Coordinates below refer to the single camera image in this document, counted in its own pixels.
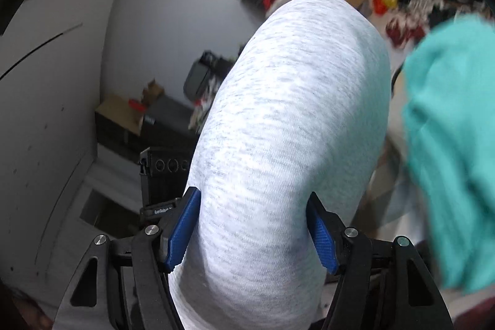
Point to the red paper bag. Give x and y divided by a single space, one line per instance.
139 105

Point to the tall cardboard sheet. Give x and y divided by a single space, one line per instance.
116 109

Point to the teal blanket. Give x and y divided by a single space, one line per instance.
456 140

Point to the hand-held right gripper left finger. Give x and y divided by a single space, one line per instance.
183 229

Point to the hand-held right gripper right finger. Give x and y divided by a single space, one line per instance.
321 237

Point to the grey chair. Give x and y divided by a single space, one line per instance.
197 76

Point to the dark wardrobe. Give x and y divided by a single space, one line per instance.
123 144

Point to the ceiling light strip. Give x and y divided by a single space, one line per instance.
38 48

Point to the light grey sweatshirt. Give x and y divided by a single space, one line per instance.
290 121

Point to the pile of loose shoes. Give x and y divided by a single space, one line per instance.
402 30

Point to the open cardboard box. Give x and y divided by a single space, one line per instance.
152 92

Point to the black refrigerator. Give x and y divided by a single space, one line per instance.
174 113

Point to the red plastic bag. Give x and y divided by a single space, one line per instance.
381 1

